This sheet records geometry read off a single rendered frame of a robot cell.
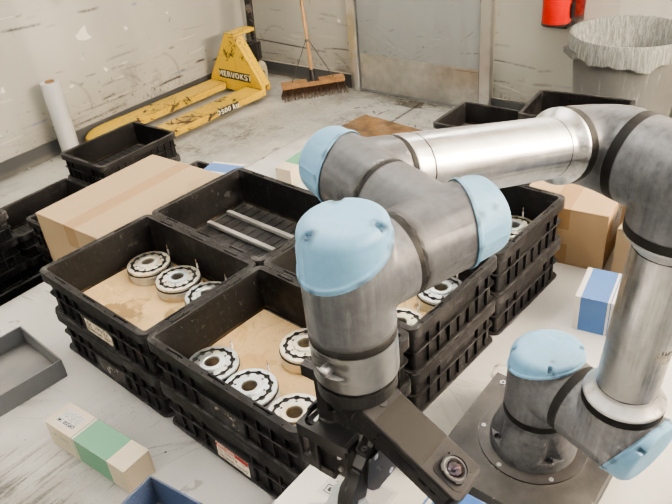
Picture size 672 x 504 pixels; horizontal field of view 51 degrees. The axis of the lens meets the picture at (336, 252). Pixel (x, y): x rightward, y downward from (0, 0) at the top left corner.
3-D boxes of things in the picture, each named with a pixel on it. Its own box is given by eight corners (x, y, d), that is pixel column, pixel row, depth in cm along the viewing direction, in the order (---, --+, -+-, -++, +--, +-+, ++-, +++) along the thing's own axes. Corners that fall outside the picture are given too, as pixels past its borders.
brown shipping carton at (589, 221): (601, 272, 172) (609, 216, 164) (515, 253, 183) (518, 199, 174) (629, 216, 193) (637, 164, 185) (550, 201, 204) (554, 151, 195)
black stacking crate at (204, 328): (413, 383, 130) (412, 336, 124) (305, 487, 112) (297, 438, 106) (267, 309, 154) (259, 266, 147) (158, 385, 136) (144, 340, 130)
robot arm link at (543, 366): (536, 366, 125) (544, 308, 117) (598, 411, 116) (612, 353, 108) (487, 397, 120) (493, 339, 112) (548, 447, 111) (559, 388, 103)
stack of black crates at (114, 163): (155, 205, 345) (133, 120, 320) (196, 221, 328) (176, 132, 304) (87, 243, 319) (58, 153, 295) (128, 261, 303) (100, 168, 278)
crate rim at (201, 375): (413, 343, 125) (413, 333, 124) (298, 447, 107) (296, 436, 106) (261, 272, 149) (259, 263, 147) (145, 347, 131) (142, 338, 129)
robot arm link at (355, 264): (421, 214, 52) (326, 257, 48) (425, 330, 57) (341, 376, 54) (359, 180, 57) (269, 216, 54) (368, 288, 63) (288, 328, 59)
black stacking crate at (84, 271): (266, 308, 154) (258, 265, 148) (157, 384, 136) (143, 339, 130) (158, 254, 177) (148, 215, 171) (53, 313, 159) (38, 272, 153)
